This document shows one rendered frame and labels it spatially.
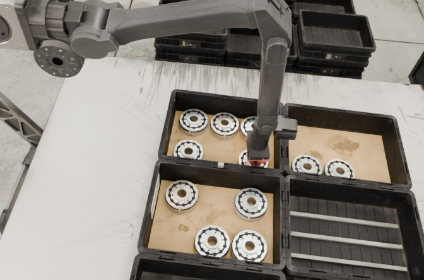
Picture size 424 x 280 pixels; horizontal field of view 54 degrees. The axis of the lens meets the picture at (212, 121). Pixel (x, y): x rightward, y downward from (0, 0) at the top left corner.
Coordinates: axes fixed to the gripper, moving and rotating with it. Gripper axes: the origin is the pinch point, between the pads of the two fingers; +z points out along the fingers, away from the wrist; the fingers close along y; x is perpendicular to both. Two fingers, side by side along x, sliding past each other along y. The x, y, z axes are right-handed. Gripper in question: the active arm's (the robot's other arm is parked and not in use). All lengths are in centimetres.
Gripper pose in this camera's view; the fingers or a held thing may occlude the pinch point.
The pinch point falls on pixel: (253, 159)
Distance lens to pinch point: 138.2
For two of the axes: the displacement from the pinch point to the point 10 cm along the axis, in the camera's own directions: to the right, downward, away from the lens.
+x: -10.0, -0.3, -0.7
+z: -0.7, 6.2, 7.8
